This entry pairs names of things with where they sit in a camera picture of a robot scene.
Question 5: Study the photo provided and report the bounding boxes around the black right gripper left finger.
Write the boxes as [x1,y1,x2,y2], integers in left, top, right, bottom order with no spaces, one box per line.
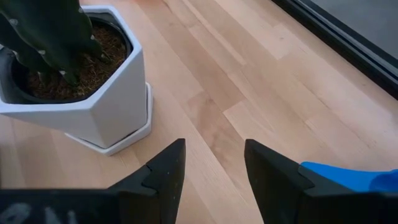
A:
[107,138,187,224]

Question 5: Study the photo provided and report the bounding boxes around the white hexagonal plant pot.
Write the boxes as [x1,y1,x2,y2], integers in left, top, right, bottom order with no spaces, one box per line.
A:
[0,4,154,156]

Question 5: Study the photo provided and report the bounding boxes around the green cactus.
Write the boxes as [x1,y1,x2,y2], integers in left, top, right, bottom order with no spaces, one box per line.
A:
[0,0,103,86]

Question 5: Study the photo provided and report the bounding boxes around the black aluminium table frame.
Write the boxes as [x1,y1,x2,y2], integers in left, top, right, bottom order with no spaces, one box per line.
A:
[270,0,398,100]

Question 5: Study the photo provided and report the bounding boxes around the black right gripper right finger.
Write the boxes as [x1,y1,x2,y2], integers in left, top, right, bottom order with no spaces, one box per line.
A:
[244,139,315,224]

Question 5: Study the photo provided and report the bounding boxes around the blue measuring cup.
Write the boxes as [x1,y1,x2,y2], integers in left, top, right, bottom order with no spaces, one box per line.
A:
[300,161,398,194]

